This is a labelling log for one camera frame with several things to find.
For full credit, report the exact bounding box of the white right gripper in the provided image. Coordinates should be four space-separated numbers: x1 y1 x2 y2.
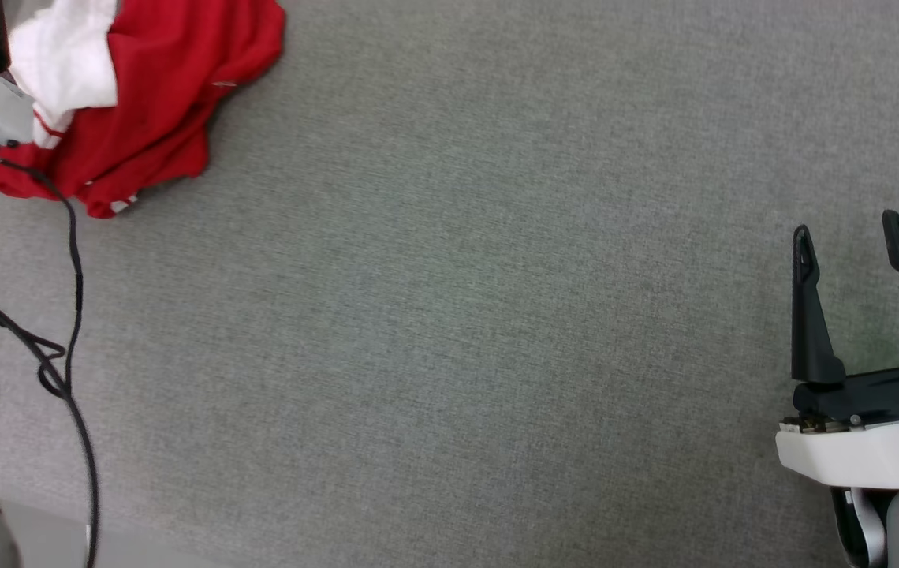
775 209 899 491

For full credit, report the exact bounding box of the red and white jersey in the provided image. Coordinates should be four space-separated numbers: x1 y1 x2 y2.
0 0 286 219

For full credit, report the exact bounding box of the thick black cable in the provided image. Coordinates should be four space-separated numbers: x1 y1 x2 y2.
0 158 101 568

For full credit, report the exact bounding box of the thin black cable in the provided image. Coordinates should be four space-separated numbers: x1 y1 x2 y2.
0 272 72 399

